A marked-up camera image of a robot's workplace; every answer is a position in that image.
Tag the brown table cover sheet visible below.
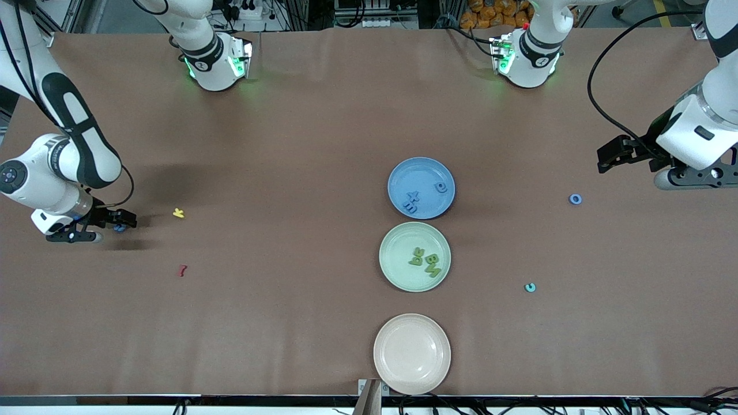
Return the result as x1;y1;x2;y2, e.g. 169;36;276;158
0;28;738;398

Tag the pile of orange objects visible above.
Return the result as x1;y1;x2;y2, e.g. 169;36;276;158
460;0;531;29

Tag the blue plate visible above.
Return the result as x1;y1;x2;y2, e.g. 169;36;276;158
387;157;456;220

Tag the pale green plate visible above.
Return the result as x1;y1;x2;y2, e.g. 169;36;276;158
379;222;451;293

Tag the white power strip with plugs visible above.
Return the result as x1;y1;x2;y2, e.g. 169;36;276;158
228;0;267;21

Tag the beige plate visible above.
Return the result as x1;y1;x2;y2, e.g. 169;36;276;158
373;313;451;396

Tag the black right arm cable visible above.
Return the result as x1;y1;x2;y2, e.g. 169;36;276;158
0;0;135;209

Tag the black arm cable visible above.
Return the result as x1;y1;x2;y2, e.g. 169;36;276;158
587;9;707;159
0;0;135;209

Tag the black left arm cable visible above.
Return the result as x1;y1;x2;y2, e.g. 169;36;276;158
587;9;707;159

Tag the black base cable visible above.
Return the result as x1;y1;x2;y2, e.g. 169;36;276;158
444;23;496;58

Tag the metal table edge rail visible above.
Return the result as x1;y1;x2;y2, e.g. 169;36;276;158
0;395;738;408

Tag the grey metal bracket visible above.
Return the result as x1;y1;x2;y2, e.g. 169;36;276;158
357;379;390;415

